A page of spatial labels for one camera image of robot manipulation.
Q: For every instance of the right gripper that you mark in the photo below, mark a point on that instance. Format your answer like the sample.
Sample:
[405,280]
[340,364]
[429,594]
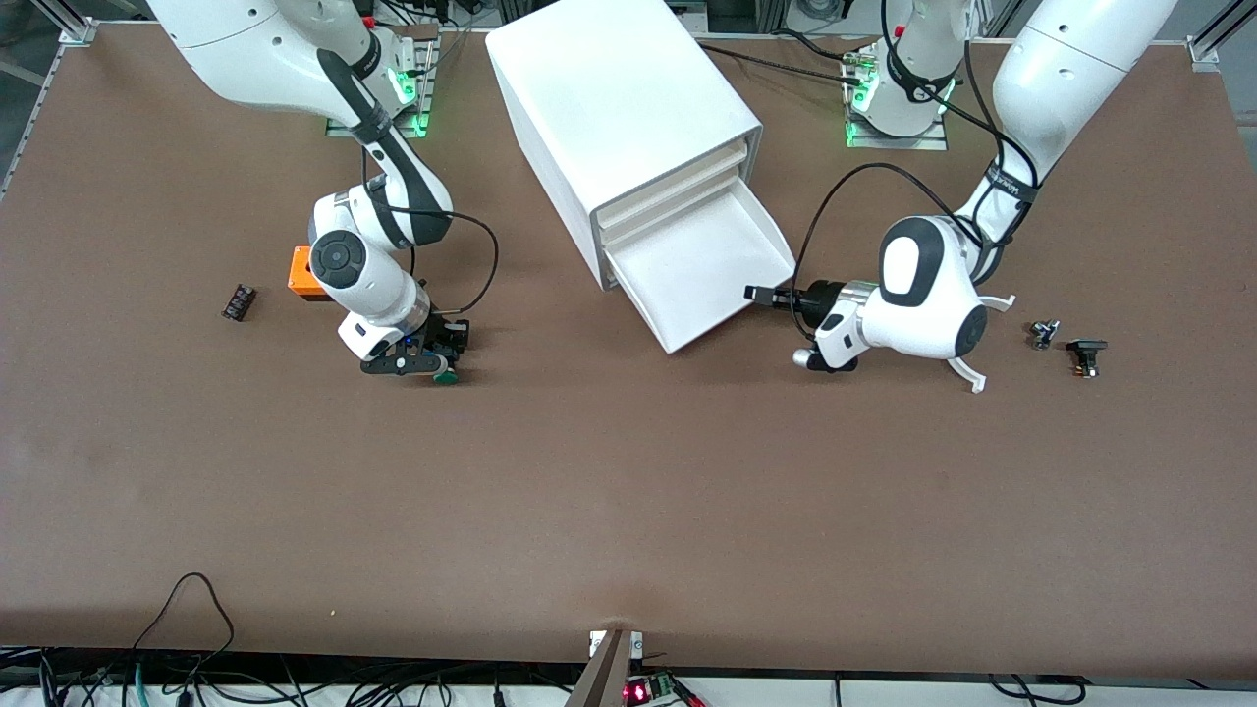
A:
[450,337]

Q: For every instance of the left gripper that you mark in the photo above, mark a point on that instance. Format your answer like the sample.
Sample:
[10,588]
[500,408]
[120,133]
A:
[821,297]

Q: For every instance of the green push button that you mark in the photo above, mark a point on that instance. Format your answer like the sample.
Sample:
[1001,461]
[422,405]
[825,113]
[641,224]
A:
[444,375]

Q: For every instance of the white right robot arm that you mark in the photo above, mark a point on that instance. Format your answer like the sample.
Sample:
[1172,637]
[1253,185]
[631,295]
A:
[245,39]

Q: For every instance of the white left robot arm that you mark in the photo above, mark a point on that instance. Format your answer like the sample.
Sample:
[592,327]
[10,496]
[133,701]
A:
[1070,69]

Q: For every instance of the white plastic arc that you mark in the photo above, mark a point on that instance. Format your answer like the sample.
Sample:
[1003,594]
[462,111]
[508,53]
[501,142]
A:
[972,378]

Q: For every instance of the small metal fitting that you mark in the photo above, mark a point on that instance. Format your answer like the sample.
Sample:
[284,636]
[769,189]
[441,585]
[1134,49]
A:
[1043,335]

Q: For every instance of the circuit board with red LED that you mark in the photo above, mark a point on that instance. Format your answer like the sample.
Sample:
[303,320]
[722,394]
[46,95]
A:
[643,692]

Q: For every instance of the orange button enclosure box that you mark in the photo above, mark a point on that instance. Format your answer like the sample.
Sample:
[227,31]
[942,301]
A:
[298,280]

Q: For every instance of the black switch part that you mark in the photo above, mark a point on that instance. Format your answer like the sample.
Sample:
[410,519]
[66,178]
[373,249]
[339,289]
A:
[1086,352]

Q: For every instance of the silver stand bracket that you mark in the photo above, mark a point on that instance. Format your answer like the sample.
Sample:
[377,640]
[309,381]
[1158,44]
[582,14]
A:
[596,644]

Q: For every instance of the grey camera stand bar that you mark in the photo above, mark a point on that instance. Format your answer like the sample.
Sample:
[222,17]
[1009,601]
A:
[604,678]

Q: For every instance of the aluminium frame profile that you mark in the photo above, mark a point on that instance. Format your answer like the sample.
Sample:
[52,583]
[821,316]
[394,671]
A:
[1203,47]
[79,32]

